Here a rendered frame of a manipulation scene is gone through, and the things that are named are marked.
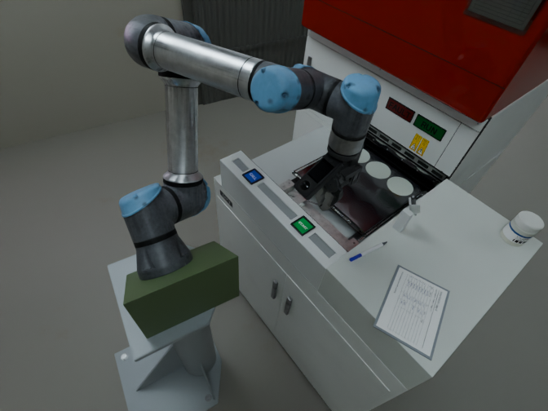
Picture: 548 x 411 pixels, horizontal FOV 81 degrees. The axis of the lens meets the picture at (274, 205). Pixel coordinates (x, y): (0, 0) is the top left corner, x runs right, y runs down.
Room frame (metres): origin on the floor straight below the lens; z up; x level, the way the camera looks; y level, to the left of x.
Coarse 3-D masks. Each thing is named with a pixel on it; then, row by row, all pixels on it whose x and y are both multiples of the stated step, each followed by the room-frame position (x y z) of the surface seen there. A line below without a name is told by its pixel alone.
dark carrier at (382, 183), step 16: (368, 176) 0.93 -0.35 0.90; (400, 176) 0.95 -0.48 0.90; (352, 192) 0.83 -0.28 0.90; (368, 192) 0.84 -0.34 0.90; (384, 192) 0.85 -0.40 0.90; (416, 192) 0.87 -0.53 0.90; (352, 208) 0.75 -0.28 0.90; (368, 208) 0.76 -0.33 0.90; (384, 208) 0.77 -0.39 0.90; (368, 224) 0.69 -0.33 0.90
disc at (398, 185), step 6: (390, 180) 0.92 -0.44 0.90; (396, 180) 0.92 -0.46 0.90; (402, 180) 0.93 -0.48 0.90; (390, 186) 0.89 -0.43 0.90; (396, 186) 0.89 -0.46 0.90; (402, 186) 0.89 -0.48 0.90; (408, 186) 0.90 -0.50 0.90; (396, 192) 0.86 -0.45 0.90; (402, 192) 0.86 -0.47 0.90; (408, 192) 0.86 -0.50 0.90
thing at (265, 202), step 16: (224, 160) 0.86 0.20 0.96; (240, 160) 0.88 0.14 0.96; (224, 176) 0.84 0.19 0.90; (240, 176) 0.79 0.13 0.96; (240, 192) 0.77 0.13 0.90; (256, 192) 0.72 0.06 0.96; (272, 192) 0.73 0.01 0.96; (256, 208) 0.70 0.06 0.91; (272, 208) 0.66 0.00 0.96; (288, 208) 0.67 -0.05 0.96; (272, 224) 0.63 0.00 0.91; (288, 224) 0.60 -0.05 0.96; (272, 240) 0.63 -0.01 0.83; (288, 240) 0.58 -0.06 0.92; (304, 240) 0.55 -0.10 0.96; (320, 240) 0.56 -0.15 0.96; (288, 256) 0.57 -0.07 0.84; (304, 256) 0.52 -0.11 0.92; (320, 256) 0.50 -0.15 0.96; (336, 256) 0.51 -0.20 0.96; (304, 272) 0.51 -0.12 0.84; (320, 272) 0.47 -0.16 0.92
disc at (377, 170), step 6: (372, 162) 1.01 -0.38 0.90; (378, 162) 1.02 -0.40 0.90; (366, 168) 0.97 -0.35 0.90; (372, 168) 0.98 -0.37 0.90; (378, 168) 0.98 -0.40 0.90; (384, 168) 0.98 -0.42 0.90; (372, 174) 0.94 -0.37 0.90; (378, 174) 0.95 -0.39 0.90; (384, 174) 0.95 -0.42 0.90; (390, 174) 0.95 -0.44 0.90
